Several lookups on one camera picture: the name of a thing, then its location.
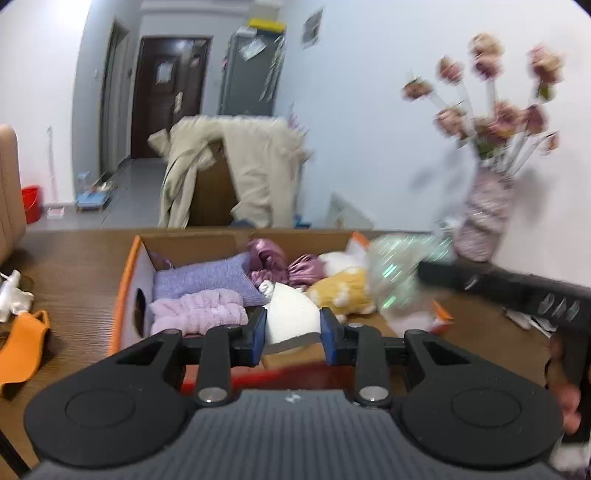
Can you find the orange cardboard box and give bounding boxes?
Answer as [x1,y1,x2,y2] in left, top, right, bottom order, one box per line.
[108,231,456,397]

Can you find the yellow box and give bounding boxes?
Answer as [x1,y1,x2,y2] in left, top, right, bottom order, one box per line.
[247,17,286,33]

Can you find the white cloth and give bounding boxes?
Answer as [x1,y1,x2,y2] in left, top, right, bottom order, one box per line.
[316,251,371,278]

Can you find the white paper sheet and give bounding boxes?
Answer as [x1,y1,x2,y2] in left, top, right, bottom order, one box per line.
[505,306,560,339]

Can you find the orange face mask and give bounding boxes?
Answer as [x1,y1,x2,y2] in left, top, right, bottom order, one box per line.
[0,310,51,400]

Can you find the white cloth item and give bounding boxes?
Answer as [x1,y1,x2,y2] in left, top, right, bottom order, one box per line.
[257,281,322,348]

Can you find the white plastic bottle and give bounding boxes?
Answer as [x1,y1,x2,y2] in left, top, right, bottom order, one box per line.
[0,270,36,324]

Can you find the pink artificial flowers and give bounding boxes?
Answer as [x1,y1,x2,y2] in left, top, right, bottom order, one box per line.
[401,32,565,175]

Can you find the purple knitted cloth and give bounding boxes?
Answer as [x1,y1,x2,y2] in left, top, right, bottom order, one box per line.
[152,253,273,308]

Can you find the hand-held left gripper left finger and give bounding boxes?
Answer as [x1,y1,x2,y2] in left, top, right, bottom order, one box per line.
[113,307,269,408]

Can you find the pink fuzzy cloth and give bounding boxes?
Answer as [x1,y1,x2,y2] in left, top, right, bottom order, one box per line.
[148,288,250,337]

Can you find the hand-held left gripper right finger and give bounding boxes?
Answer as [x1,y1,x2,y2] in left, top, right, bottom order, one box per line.
[320,307,477,409]

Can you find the beige coat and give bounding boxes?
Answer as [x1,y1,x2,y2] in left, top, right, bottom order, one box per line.
[148,115,308,230]

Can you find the mauve satin cloth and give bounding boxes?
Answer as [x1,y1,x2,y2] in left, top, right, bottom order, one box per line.
[288,254,325,290]
[247,237,290,283]

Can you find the dark brown door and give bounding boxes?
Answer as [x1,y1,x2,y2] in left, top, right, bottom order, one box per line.
[130,36,213,160]

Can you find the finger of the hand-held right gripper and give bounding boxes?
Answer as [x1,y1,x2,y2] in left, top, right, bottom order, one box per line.
[417,260,505,302]

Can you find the red bucket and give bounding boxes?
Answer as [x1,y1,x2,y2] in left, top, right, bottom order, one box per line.
[21,185,44,225]

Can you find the clear glitter plastic bag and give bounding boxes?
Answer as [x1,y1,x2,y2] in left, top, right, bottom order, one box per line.
[367,233,456,334]

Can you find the person's right hand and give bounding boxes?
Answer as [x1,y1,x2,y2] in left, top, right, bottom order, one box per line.
[545,336,584,435]

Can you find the white mop stick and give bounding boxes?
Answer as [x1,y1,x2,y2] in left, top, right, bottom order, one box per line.
[45,126,59,206]

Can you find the grey cabinet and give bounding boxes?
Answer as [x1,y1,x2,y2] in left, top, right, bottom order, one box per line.
[218,25,287,117]

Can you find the yellow plush toy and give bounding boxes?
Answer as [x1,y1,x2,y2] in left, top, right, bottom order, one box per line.
[305,268,378,325]

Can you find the pink patterned vase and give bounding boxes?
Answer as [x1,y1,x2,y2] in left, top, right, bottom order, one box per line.
[452,168,516,264]

